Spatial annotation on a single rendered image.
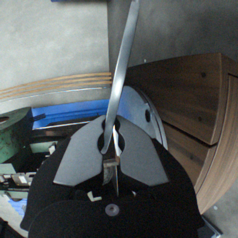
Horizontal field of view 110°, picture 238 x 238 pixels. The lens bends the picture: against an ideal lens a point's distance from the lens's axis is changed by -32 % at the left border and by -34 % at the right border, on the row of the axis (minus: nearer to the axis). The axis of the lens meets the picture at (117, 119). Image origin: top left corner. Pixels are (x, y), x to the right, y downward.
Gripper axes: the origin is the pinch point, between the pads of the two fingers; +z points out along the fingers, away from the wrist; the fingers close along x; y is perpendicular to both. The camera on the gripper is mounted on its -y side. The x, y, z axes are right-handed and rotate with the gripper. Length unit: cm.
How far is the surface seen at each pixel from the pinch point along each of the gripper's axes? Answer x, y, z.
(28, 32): -136, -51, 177
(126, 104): 3.7, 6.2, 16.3
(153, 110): 6.6, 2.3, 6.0
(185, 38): 34, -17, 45
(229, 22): 39, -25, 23
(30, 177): -61, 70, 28
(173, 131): 8.6, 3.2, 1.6
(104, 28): -14, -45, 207
